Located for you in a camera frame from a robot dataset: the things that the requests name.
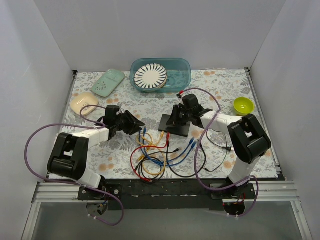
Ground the black ethernet cable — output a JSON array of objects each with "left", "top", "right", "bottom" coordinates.
[{"left": 136, "top": 139, "right": 207, "bottom": 181}]

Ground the yellow ethernet cable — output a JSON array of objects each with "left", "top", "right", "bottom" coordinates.
[{"left": 134, "top": 131, "right": 167, "bottom": 176}]

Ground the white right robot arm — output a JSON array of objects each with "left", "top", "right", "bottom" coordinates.
[{"left": 166, "top": 94, "right": 272, "bottom": 191}]

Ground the blue striped white plate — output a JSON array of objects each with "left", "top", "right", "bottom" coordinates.
[{"left": 133, "top": 63, "right": 168, "bottom": 90}]

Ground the floral table mat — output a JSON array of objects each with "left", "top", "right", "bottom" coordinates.
[{"left": 48, "top": 68, "right": 280, "bottom": 180}]

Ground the thin black power cord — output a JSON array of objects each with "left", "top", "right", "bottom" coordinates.
[{"left": 199, "top": 129, "right": 232, "bottom": 173}]

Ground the black network switch box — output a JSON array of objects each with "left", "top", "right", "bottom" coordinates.
[{"left": 158, "top": 114, "right": 191, "bottom": 138}]

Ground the green rectangular ceramic dish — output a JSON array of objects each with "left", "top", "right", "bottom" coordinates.
[{"left": 91, "top": 69, "right": 125, "bottom": 98}]

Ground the lime green bowl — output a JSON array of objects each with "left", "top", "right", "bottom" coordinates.
[{"left": 233, "top": 97, "right": 255, "bottom": 116}]

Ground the blue ethernet cable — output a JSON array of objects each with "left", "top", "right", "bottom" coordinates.
[
  {"left": 144, "top": 136, "right": 198, "bottom": 168},
  {"left": 138, "top": 126, "right": 166, "bottom": 166}
]

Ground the aluminium frame rail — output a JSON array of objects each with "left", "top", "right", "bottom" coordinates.
[{"left": 32, "top": 181, "right": 300, "bottom": 203}]

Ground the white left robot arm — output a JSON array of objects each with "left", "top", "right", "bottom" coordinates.
[{"left": 47, "top": 105, "right": 145, "bottom": 189}]

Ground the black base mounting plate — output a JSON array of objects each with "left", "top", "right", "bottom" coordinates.
[{"left": 77, "top": 178, "right": 257, "bottom": 211}]

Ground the beige square panda dish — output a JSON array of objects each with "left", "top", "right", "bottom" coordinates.
[{"left": 69, "top": 92, "right": 98, "bottom": 115}]

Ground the teal plastic basin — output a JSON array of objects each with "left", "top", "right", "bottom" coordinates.
[{"left": 129, "top": 58, "right": 192, "bottom": 93}]

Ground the red ethernet cable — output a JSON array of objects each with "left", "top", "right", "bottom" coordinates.
[{"left": 129, "top": 132, "right": 171, "bottom": 183}]

